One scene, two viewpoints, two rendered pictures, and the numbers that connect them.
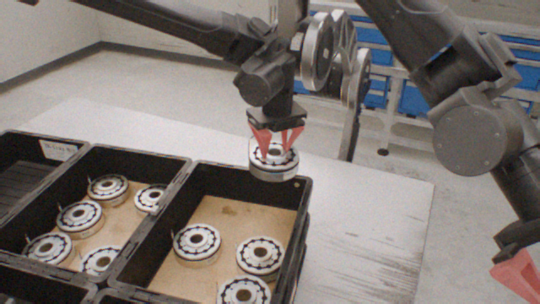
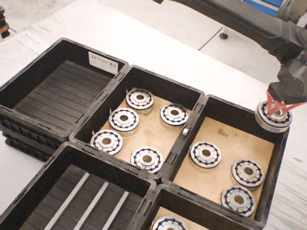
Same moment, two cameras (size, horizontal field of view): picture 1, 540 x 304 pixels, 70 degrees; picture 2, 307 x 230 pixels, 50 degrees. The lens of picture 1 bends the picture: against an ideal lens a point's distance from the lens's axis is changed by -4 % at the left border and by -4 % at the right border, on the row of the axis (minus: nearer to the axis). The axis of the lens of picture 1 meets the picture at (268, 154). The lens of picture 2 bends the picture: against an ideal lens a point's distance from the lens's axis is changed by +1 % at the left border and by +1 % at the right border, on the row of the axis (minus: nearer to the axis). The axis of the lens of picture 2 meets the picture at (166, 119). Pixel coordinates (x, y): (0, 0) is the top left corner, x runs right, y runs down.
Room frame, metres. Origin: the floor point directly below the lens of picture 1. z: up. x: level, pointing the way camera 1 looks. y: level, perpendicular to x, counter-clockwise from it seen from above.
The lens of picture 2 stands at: (-0.03, 0.28, 1.72)
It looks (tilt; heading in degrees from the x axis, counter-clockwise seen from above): 49 degrees down; 2
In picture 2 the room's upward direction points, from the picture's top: 10 degrees clockwise
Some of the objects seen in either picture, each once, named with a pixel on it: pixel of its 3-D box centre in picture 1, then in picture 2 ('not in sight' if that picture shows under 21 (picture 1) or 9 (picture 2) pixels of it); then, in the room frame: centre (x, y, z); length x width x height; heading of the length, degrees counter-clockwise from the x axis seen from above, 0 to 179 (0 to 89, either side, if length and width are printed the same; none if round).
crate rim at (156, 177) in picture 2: (97, 202); (142, 115); (0.66, 0.38, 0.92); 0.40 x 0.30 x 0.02; 165
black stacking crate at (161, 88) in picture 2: (103, 219); (142, 125); (0.66, 0.38, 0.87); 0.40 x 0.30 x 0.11; 165
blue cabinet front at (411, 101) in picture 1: (468, 81); not in sight; (2.07, -1.14, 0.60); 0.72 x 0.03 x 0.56; 65
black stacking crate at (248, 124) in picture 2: (226, 245); (226, 161); (0.58, 0.09, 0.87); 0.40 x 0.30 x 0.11; 165
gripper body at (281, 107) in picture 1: (277, 101); (294, 84); (0.67, -0.02, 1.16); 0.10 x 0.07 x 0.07; 118
